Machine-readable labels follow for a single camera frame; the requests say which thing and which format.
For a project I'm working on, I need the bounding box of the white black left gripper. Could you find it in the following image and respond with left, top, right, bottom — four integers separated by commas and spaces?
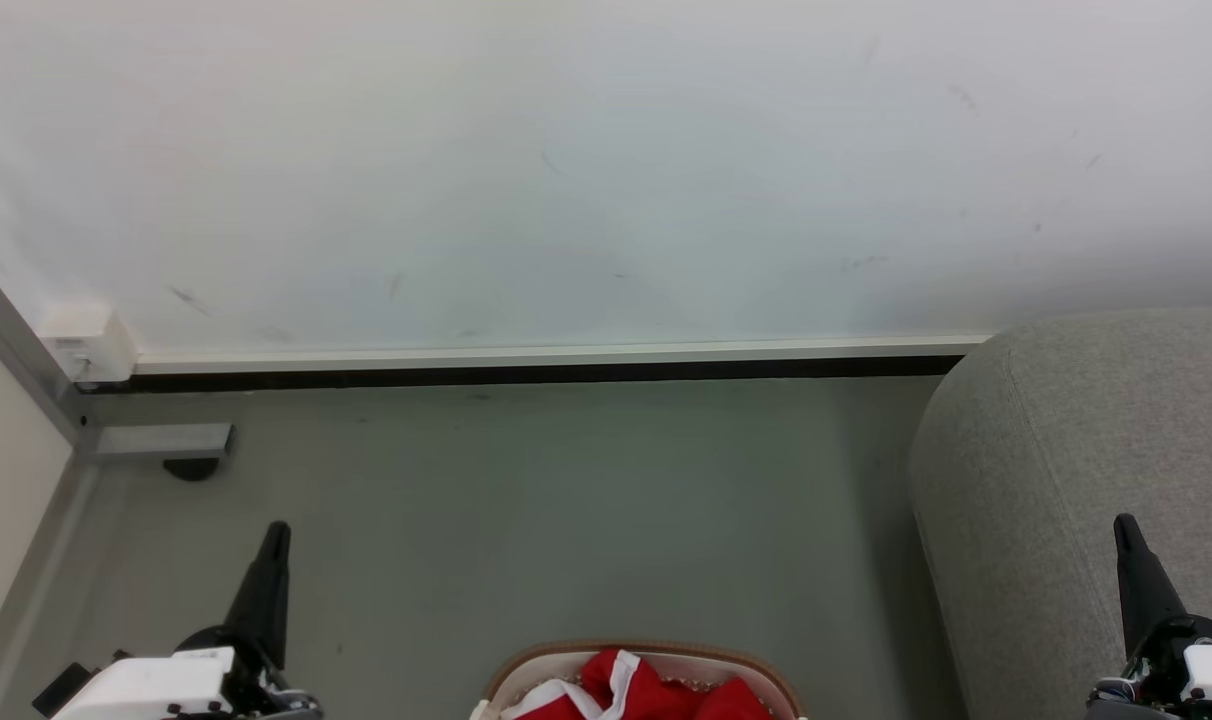
31, 520, 323, 720

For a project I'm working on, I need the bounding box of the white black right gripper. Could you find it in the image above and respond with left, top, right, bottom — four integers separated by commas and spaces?
1086, 513, 1212, 720

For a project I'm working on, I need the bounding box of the red garment with white stripes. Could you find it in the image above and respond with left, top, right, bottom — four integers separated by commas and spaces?
501, 648, 775, 720

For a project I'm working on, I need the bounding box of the grey fabric sofa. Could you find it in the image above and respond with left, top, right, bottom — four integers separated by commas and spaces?
908, 305, 1212, 720

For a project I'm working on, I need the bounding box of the cream partition panel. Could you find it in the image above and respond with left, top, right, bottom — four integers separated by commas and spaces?
0, 320, 75, 681

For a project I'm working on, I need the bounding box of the laundry basket with brown rim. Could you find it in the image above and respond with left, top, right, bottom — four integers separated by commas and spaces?
471, 640, 809, 720

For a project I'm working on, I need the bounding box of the white baseboard strip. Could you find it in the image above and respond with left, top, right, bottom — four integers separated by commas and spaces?
131, 335, 997, 376

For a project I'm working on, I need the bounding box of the aluminium frame foot bar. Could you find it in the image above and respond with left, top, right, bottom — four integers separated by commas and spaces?
91, 423, 235, 461

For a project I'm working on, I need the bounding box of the white wall socket box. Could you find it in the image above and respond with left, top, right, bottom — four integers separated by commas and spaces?
38, 300, 139, 386

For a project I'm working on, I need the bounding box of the aluminium frame post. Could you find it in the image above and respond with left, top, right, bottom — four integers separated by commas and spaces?
0, 245, 102, 456

